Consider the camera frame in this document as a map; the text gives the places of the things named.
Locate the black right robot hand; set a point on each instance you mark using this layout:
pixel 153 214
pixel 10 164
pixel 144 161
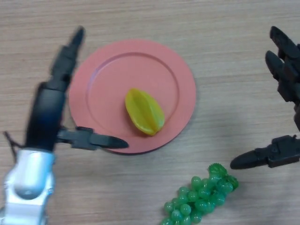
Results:
pixel 284 151

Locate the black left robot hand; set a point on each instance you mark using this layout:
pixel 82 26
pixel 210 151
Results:
pixel 44 112

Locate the yellow starfruit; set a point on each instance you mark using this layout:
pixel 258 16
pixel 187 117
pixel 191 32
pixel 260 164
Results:
pixel 145 112

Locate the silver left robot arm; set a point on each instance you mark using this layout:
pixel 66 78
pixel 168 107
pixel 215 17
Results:
pixel 28 178

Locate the pink round plate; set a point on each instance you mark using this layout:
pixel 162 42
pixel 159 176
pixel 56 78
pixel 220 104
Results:
pixel 145 70

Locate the green grape bunch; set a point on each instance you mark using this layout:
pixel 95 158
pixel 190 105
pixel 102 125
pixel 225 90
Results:
pixel 201 201

